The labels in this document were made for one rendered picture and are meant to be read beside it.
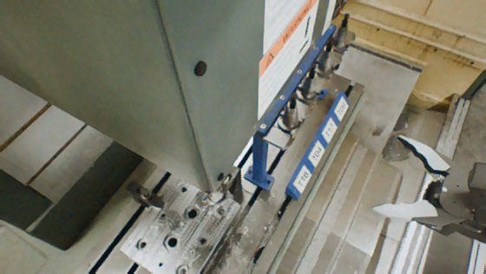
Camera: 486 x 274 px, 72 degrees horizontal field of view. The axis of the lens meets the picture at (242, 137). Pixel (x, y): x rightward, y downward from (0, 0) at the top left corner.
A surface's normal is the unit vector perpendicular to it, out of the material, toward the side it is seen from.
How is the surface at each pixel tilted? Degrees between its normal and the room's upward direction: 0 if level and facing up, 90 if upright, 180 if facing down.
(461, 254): 0
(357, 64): 24
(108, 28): 90
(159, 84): 90
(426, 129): 17
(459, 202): 0
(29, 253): 0
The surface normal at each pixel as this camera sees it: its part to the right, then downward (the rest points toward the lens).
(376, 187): 0.05, -0.61
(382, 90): -0.22, -0.16
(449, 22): -0.51, 0.74
